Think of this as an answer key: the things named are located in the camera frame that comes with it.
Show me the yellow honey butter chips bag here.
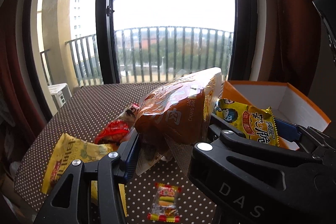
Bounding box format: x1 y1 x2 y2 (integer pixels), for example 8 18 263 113
41 132 128 217

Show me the yellow crispy noodle snack bag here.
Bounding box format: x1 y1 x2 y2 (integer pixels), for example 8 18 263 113
213 98 280 147

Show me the red cartoon face snack bag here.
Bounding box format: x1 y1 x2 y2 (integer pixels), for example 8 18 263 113
94 103 139 144

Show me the burger gummy candy packet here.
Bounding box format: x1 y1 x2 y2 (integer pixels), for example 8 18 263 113
147 182 181 223

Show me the orange meat snack bag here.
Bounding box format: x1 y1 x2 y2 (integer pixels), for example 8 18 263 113
134 67 222 175

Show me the orange cardboard box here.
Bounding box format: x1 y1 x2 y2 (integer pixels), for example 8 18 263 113
219 81 330 149

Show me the dark red right curtain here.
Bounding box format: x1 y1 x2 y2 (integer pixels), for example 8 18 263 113
228 0 324 96

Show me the dark red curtain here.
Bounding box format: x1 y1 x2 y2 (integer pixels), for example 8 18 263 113
1 0 45 143
228 0 324 96

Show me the brown polka dot tablecloth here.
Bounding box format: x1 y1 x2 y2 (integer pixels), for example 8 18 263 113
14 83 216 223

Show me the white air conditioner unit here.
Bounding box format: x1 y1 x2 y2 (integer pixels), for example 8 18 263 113
49 83 72 110

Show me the balcony metal railing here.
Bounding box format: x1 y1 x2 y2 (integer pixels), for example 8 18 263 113
39 26 234 85

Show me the dark red left curtain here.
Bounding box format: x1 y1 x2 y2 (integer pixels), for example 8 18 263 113
1 0 45 143

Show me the black window frame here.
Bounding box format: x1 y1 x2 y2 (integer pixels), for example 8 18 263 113
95 0 120 84

